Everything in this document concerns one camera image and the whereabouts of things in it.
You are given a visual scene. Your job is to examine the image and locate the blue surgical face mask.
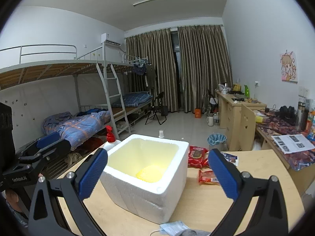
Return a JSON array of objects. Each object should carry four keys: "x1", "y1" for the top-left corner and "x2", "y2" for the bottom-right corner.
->
[{"x1": 149, "y1": 220, "x2": 189, "y2": 236}]

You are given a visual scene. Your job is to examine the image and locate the person left hand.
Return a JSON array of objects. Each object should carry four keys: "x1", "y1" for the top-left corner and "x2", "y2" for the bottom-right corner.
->
[{"x1": 6, "y1": 188, "x2": 30, "y2": 227}]

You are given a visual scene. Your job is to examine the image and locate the blue plaid quilt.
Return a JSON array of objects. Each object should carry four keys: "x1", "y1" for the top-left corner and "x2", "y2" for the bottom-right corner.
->
[{"x1": 42, "y1": 110, "x2": 110, "y2": 151}]

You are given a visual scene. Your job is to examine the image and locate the white lotion pump bottle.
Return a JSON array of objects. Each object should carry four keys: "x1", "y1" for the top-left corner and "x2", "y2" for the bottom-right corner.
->
[{"x1": 103, "y1": 125, "x2": 121, "y2": 151}]

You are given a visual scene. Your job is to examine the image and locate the long wooden desk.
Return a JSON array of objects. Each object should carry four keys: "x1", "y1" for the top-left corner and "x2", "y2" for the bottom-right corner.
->
[{"x1": 216, "y1": 90, "x2": 314, "y2": 195}]

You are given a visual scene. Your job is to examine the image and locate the red snack packet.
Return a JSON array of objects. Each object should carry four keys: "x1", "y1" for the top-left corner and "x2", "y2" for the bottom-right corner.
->
[
  {"x1": 188, "y1": 146, "x2": 209, "y2": 169},
  {"x1": 197, "y1": 169, "x2": 220, "y2": 185}
]

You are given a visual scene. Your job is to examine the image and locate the printed paper sheet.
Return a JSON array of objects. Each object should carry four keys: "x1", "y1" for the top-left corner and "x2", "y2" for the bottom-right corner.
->
[{"x1": 271, "y1": 134, "x2": 314, "y2": 154}]

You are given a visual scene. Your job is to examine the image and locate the metal bunk bed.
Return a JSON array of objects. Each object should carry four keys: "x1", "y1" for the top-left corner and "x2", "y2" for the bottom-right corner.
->
[{"x1": 1, "y1": 44, "x2": 151, "y2": 176}]

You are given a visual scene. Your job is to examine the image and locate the white styrofoam box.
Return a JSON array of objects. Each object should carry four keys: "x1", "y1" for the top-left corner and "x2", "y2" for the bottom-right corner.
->
[{"x1": 100, "y1": 134, "x2": 190, "y2": 224}]

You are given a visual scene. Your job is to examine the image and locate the blue lined trash bin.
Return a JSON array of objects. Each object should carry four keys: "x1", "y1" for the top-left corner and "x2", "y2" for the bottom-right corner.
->
[{"x1": 207, "y1": 133, "x2": 228, "y2": 151}]

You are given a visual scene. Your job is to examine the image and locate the black folding chair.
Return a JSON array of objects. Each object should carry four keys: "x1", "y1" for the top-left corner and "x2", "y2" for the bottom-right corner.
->
[{"x1": 145, "y1": 92, "x2": 167, "y2": 125}]

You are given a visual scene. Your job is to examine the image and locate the black headphones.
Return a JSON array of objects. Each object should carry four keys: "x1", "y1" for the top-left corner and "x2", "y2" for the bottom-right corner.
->
[{"x1": 279, "y1": 105, "x2": 296, "y2": 126}]

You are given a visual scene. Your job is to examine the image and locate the steel thermos bottle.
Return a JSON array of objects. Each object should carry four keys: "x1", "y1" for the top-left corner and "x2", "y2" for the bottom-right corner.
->
[{"x1": 296, "y1": 100, "x2": 309, "y2": 131}]

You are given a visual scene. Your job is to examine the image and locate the white air conditioner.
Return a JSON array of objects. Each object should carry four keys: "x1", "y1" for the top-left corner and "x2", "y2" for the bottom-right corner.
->
[{"x1": 101, "y1": 33, "x2": 121, "y2": 47}]

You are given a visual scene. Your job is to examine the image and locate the left brown curtain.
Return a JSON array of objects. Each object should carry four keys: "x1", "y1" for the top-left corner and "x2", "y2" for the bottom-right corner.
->
[{"x1": 125, "y1": 29, "x2": 179, "y2": 112}]

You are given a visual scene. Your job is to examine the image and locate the brown curtain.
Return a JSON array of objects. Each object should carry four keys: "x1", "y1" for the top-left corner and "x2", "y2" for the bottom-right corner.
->
[
  {"x1": 125, "y1": 29, "x2": 179, "y2": 112},
  {"x1": 178, "y1": 25, "x2": 233, "y2": 112}
]

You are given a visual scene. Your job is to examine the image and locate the anime girl poster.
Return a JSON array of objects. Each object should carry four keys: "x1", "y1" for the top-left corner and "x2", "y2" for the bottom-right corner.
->
[{"x1": 280, "y1": 50, "x2": 298, "y2": 83}]

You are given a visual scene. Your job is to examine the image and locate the right brown curtain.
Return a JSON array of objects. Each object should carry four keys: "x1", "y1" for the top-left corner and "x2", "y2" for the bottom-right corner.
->
[{"x1": 178, "y1": 25, "x2": 233, "y2": 112}]

